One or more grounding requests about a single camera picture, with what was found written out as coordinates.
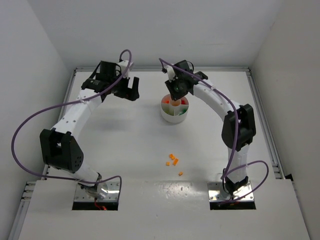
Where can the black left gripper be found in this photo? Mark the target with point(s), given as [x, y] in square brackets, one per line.
[124, 90]

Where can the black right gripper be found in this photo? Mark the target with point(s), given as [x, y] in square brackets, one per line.
[178, 88]

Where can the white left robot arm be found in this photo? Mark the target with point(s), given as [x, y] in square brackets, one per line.
[59, 146]

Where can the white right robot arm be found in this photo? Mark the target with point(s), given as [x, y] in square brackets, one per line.
[239, 127]

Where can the green legos in container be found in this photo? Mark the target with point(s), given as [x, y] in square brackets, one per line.
[183, 111]

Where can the white divided round container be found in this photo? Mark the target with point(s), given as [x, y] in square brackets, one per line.
[170, 112]

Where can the yellow two by two block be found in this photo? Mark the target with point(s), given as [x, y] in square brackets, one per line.
[171, 156]

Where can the yellow long lego brick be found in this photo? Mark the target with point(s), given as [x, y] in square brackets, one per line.
[175, 162]

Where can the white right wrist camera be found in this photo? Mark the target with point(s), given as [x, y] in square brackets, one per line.
[171, 73]

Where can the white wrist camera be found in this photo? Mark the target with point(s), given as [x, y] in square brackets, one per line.
[171, 73]
[126, 67]

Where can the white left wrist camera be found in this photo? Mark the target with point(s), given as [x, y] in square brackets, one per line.
[126, 67]

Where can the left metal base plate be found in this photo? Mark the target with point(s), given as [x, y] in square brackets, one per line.
[103, 192]

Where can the aluminium frame rail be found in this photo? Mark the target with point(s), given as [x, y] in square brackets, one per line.
[271, 145]

